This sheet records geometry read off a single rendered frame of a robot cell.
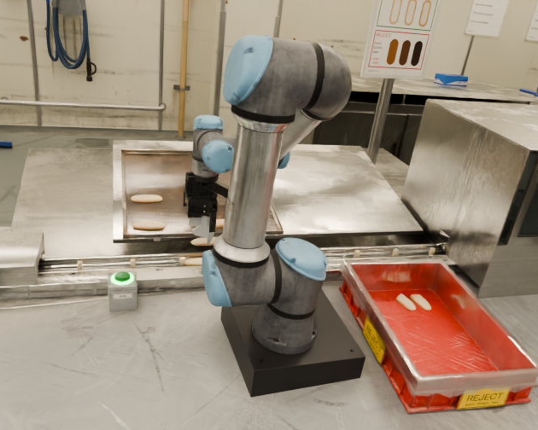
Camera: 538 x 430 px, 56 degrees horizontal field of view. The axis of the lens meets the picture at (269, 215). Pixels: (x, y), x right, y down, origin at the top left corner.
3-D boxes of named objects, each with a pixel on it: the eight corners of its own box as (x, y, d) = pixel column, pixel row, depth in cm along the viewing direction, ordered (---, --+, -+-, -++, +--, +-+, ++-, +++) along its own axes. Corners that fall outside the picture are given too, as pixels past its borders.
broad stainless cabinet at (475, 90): (296, 235, 352) (319, 89, 306) (260, 176, 441) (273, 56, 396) (521, 228, 406) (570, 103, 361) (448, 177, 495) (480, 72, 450)
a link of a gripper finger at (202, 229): (190, 245, 142) (191, 214, 140) (212, 244, 144) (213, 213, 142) (193, 249, 140) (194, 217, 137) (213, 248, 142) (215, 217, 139)
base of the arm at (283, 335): (326, 347, 115) (336, 314, 111) (267, 360, 109) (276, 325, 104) (296, 305, 127) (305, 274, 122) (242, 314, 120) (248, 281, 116)
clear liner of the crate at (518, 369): (405, 418, 108) (416, 384, 104) (333, 286, 150) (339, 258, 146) (537, 405, 116) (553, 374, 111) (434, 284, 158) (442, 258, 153)
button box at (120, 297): (106, 322, 130) (105, 287, 125) (107, 304, 136) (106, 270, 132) (139, 320, 132) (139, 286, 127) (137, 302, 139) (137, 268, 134)
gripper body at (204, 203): (183, 207, 143) (184, 167, 137) (213, 206, 145) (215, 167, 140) (187, 220, 136) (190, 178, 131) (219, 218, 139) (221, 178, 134)
